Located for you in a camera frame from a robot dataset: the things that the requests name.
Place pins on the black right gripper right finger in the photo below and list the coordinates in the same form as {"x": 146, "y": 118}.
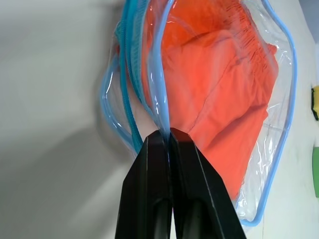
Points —
{"x": 199, "y": 194}

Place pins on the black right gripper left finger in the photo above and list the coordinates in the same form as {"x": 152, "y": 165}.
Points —
{"x": 145, "y": 189}

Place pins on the clear pouch with blue trim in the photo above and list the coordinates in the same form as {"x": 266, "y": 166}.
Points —
{"x": 279, "y": 99}

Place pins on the orange cloth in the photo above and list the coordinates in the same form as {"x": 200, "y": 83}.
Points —
{"x": 219, "y": 99}

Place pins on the green object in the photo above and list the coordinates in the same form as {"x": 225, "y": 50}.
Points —
{"x": 316, "y": 156}

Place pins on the yellow and black object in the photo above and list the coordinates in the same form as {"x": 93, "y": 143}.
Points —
{"x": 315, "y": 99}

